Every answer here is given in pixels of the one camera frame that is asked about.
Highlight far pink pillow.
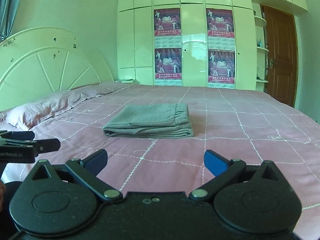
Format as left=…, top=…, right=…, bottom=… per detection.
left=73, top=80, right=139, bottom=98

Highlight grey curtain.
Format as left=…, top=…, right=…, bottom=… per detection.
left=0, top=0, right=20, bottom=42

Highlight brown wooden door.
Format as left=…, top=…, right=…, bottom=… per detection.
left=261, top=5, right=298, bottom=107

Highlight lower right red poster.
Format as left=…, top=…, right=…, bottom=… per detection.
left=208, top=49, right=235, bottom=88

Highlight red poster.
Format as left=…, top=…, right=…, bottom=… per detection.
left=206, top=8, right=235, bottom=38
left=208, top=49, right=235, bottom=88
left=153, top=8, right=181, bottom=37
left=155, top=48, right=182, bottom=80

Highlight pink checked bed sheet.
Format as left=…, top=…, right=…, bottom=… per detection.
left=1, top=85, right=319, bottom=239

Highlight grey sweatpants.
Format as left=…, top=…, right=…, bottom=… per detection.
left=103, top=103, right=194, bottom=139

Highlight pink pillow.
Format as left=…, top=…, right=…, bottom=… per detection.
left=73, top=80, right=139, bottom=98
left=3, top=89, right=89, bottom=131

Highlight white built-in wardrobe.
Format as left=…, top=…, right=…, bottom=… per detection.
left=117, top=0, right=308, bottom=90

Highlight white corner shelf unit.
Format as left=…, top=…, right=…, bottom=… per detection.
left=252, top=3, right=268, bottom=92

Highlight lower left red poster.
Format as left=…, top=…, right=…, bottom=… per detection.
left=155, top=48, right=182, bottom=80

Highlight white wooden headboard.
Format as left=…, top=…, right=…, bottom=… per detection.
left=1, top=27, right=114, bottom=111

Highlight upper left red poster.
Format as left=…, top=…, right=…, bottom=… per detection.
left=153, top=8, right=181, bottom=37

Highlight upper right red poster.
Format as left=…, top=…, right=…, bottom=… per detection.
left=206, top=8, right=235, bottom=38

